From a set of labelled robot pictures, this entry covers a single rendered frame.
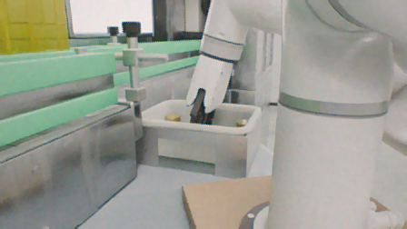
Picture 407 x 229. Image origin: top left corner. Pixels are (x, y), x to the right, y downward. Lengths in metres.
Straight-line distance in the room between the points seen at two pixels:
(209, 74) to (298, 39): 0.26
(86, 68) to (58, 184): 0.15
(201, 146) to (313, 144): 0.28
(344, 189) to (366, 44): 0.12
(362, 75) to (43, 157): 0.32
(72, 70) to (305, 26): 0.28
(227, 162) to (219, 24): 0.23
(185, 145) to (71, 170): 0.21
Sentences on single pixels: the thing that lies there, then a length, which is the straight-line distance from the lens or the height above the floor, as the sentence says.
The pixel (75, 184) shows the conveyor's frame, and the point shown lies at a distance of 0.40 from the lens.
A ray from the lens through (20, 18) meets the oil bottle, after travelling 0.49.
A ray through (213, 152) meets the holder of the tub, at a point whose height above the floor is 0.79.
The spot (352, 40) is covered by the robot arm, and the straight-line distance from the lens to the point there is 0.27.
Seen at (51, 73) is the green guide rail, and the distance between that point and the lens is 0.38.
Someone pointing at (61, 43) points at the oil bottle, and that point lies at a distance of 0.55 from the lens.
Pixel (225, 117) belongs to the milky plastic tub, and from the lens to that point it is 0.64.
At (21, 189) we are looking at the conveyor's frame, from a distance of 0.34.
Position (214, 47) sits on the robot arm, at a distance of 0.50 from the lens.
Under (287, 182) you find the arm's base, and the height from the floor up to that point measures 0.86.
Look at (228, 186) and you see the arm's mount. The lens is 0.44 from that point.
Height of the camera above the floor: 0.99
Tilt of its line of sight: 17 degrees down
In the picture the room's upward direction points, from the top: straight up
